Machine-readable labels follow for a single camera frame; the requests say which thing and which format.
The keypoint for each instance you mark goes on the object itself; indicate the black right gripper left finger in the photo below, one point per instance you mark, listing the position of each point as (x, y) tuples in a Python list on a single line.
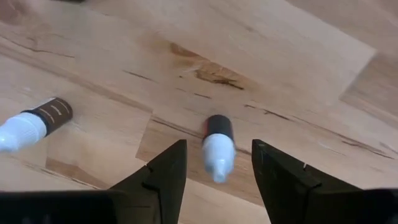
[(155, 193)]

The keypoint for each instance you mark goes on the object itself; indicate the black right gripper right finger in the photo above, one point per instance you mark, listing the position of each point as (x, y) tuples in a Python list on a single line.
[(286, 193)]

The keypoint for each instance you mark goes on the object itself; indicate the small black dropper bottle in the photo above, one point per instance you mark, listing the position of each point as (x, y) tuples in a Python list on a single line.
[(219, 149)]

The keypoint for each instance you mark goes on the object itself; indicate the small brown label dropper bottle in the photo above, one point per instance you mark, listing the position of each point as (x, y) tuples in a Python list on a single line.
[(53, 115)]

